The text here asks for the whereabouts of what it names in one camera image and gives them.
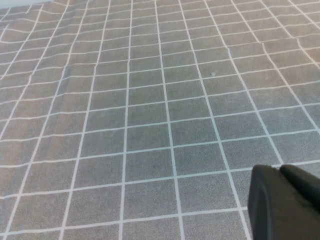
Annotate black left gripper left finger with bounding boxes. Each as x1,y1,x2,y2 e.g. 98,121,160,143
246,163,320,240

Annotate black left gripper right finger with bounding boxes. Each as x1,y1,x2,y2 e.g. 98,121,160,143
279,163,320,211

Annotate grey white-checked tablecloth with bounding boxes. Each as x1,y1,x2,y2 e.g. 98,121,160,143
0,0,320,240

